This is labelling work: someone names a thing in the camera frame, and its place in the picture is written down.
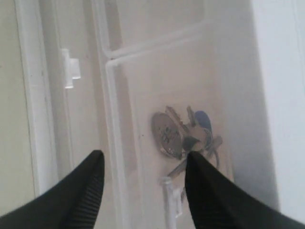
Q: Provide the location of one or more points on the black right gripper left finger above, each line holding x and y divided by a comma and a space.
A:
73, 203

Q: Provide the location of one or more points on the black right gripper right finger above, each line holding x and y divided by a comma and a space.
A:
217, 203

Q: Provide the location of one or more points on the bunch of keys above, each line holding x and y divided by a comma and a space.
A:
176, 139

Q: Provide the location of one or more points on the clear drawer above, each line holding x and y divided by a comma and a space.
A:
75, 69
180, 74

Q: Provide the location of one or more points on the white plastic drawer cabinet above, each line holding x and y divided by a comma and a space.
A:
126, 27

